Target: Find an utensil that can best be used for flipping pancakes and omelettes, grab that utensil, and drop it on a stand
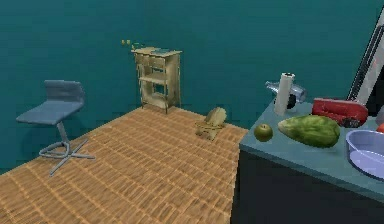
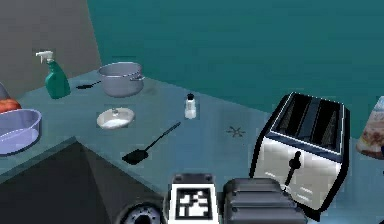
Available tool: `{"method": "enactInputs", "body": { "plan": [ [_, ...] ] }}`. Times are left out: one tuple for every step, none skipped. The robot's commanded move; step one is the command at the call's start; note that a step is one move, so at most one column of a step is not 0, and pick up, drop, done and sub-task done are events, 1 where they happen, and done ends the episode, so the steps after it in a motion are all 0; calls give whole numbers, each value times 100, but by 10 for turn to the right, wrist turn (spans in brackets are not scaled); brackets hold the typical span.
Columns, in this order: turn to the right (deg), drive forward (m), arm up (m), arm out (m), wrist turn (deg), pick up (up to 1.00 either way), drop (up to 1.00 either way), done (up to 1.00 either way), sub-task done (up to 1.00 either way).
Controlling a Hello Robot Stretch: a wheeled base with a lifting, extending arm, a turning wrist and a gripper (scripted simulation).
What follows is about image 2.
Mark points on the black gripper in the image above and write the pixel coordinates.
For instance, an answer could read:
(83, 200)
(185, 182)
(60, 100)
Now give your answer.
(141, 215)

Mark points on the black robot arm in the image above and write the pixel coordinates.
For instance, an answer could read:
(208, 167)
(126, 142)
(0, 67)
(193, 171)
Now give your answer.
(233, 203)

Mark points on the small black utensil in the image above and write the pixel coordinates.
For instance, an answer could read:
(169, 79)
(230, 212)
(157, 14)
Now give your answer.
(86, 86)

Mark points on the black spatula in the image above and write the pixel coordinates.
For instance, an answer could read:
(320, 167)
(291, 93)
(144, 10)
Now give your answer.
(140, 152)

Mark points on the white pot lid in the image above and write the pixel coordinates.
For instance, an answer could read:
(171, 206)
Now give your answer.
(115, 118)

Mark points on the white salt shaker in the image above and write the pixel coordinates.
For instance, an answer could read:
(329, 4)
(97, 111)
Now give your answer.
(190, 108)

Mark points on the grey metal pot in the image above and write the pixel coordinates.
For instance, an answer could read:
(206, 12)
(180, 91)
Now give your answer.
(121, 81)

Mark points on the pale purple bowl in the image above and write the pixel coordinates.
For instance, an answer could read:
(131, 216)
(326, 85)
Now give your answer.
(16, 131)

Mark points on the green spray bottle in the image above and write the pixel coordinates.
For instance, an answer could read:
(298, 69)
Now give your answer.
(56, 81)

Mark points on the silver black toaster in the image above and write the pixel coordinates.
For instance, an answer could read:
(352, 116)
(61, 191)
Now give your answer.
(300, 156)

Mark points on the red orange round fruit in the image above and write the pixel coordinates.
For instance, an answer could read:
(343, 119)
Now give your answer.
(8, 105)

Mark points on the pale patterned bag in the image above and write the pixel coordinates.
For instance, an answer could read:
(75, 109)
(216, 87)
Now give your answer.
(373, 133)

